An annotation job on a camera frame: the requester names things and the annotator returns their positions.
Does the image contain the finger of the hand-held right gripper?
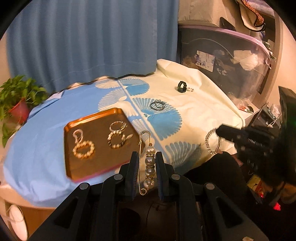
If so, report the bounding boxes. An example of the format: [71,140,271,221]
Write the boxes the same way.
[216,125,246,144]

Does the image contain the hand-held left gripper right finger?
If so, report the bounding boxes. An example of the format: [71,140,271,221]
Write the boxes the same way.
[155,152,270,241]

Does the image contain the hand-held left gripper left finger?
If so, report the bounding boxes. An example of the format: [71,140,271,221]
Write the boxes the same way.
[30,151,139,241]

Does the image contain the gold pearl brooch pin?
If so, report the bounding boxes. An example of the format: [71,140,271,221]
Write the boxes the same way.
[138,130,160,195]

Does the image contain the orange square tray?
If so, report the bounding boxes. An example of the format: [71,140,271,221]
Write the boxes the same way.
[64,108,146,184]

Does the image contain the twisted silver bangle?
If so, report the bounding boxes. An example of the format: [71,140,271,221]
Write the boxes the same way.
[109,121,127,133]

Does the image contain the pearl bracelet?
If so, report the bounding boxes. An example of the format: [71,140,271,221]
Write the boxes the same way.
[72,140,95,159]

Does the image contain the small silver chain bracelet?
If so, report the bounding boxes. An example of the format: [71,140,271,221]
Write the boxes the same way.
[73,129,84,142]

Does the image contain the person's black trouser leg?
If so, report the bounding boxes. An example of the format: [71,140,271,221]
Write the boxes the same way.
[183,152,251,210]

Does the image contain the translucent storage box purple lid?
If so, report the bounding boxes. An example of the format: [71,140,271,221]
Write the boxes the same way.
[179,25,271,103]

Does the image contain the dark hoop bangles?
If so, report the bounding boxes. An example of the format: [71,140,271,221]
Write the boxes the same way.
[149,100,166,111]

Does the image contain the blue and cream patterned tablecloth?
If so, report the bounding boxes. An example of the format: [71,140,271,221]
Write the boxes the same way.
[0,59,246,209]

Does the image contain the black tag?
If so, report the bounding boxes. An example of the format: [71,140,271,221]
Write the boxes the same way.
[219,17,237,31]

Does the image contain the patterned fabric bag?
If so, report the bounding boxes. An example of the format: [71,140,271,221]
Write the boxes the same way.
[239,0,267,32]

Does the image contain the white slipper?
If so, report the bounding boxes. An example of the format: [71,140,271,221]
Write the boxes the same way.
[6,204,28,241]

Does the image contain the white bag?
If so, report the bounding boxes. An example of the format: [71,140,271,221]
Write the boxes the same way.
[178,0,243,26]

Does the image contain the potted green plant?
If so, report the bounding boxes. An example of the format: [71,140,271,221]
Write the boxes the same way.
[0,75,49,148]

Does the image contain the blue curtain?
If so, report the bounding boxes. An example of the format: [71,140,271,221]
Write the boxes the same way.
[6,0,180,90]

